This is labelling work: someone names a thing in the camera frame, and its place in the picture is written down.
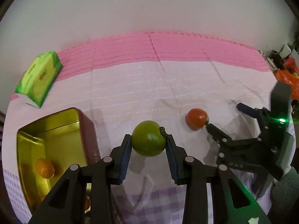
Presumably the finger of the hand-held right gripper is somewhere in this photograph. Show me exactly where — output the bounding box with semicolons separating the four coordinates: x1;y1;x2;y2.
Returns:
236;103;262;122
205;122;234;151

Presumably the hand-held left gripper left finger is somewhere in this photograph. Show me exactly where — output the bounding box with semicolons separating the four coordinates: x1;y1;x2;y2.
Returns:
28;134;132;224

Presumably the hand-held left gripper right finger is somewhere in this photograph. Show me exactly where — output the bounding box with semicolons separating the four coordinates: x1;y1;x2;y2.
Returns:
159;126;272;224

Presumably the green tomato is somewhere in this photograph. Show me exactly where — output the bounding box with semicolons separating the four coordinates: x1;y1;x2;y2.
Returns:
131;120;167;157

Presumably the dark red gold tin box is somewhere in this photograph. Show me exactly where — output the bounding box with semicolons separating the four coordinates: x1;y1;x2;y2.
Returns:
17;108;123;224

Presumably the large orange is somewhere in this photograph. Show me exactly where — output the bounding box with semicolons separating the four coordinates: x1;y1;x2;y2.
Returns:
35;158;55;178

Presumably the orange plastic bag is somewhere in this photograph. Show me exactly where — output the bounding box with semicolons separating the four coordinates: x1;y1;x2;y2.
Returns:
274;57;299;101

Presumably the white plastic item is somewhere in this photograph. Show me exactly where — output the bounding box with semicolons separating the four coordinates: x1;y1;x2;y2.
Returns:
281;44;292;57

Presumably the pink and purple checked cloth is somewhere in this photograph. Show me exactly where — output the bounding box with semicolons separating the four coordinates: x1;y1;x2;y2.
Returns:
3;30;295;224

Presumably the green tissue pack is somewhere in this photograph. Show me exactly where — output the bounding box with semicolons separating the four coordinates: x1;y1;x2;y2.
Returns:
14;51;63;108

